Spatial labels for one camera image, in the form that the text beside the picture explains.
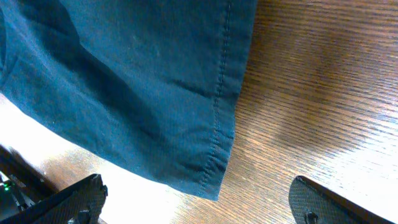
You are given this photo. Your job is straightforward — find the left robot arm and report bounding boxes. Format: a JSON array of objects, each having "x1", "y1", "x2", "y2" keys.
[{"x1": 1, "y1": 146, "x2": 58, "y2": 221}]

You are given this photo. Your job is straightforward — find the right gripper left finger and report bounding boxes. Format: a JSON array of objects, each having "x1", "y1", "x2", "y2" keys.
[{"x1": 1, "y1": 174, "x2": 108, "y2": 224}]

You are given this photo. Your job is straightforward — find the navy blue shorts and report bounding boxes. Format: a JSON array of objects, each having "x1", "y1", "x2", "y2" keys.
[{"x1": 1, "y1": 0, "x2": 257, "y2": 200}]

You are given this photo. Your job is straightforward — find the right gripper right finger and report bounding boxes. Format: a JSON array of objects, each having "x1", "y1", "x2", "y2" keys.
[{"x1": 289, "y1": 175, "x2": 393, "y2": 224}]

